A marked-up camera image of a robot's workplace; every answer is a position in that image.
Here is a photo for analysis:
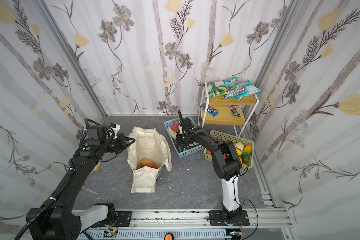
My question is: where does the teal snack packet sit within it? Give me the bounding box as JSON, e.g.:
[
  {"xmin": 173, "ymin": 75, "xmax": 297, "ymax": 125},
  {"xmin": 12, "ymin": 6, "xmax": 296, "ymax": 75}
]
[{"xmin": 234, "ymin": 80, "xmax": 261, "ymax": 100}]

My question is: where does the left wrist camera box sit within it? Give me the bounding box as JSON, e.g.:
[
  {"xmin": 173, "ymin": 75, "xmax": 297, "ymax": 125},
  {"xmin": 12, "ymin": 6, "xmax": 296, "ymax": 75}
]
[{"xmin": 87, "ymin": 124, "xmax": 120, "ymax": 146}]

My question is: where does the blue plastic basket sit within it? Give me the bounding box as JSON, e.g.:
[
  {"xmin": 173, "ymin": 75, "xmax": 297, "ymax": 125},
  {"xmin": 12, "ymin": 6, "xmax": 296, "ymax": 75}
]
[{"xmin": 164, "ymin": 118, "xmax": 204, "ymax": 158}]

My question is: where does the black corrugated cable hose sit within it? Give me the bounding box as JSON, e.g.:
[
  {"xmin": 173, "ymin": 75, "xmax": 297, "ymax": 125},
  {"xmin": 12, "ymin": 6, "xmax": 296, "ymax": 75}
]
[{"xmin": 13, "ymin": 167, "xmax": 76, "ymax": 240}]

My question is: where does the blue candy bag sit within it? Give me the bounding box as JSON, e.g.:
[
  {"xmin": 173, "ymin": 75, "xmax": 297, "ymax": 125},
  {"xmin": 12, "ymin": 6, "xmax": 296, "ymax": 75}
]
[{"xmin": 200, "ymin": 103, "xmax": 219, "ymax": 117}]

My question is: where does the green plastic basket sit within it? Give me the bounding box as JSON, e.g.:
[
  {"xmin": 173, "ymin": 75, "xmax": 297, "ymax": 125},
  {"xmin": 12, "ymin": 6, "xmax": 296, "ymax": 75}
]
[{"xmin": 203, "ymin": 129, "xmax": 255, "ymax": 172}]

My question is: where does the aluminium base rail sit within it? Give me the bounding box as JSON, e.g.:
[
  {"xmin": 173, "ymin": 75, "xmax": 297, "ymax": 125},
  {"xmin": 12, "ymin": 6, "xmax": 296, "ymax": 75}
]
[{"xmin": 78, "ymin": 208, "xmax": 298, "ymax": 240}]

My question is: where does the orange brown potato toy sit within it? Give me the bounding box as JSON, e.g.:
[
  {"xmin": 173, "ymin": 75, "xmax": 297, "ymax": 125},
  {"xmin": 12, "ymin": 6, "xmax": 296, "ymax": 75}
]
[{"xmin": 141, "ymin": 158, "xmax": 155, "ymax": 167}]

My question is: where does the canvas tote bag floral print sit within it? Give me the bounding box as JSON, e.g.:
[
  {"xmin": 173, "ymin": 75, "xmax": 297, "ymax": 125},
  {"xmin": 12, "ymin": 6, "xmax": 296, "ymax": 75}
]
[{"xmin": 128, "ymin": 127, "xmax": 172, "ymax": 193}]

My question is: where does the red bell pepper toy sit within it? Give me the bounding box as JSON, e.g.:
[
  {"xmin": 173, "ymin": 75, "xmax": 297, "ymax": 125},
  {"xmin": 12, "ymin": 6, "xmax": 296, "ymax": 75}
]
[{"xmin": 171, "ymin": 123, "xmax": 180, "ymax": 134}]

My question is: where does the purple candy bag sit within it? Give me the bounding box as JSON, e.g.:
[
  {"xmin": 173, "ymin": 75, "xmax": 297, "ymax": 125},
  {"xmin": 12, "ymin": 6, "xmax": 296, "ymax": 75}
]
[{"xmin": 230, "ymin": 105, "xmax": 241, "ymax": 118}]

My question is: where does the small orange paper box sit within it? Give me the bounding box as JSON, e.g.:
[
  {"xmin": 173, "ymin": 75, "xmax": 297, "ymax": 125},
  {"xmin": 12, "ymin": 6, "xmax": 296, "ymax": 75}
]
[{"xmin": 93, "ymin": 162, "xmax": 102, "ymax": 172}]

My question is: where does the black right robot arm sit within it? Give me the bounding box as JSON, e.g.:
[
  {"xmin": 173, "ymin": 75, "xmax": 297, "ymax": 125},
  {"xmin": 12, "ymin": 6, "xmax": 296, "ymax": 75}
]
[{"xmin": 177, "ymin": 117, "xmax": 242, "ymax": 225}]

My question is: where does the green snack packet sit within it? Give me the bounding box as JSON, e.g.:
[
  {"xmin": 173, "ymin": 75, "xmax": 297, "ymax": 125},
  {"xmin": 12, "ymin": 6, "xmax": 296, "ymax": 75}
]
[{"xmin": 206, "ymin": 81, "xmax": 228, "ymax": 99}]

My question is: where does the white wire wooden shelf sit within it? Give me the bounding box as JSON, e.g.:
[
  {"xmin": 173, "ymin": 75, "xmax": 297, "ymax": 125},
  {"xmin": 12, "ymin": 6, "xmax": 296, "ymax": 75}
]
[{"xmin": 197, "ymin": 87, "xmax": 260, "ymax": 137}]

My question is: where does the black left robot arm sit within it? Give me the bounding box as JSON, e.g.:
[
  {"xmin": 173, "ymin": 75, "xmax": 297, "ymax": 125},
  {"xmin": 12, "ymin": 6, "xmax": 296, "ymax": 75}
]
[{"xmin": 23, "ymin": 134, "xmax": 135, "ymax": 240}]

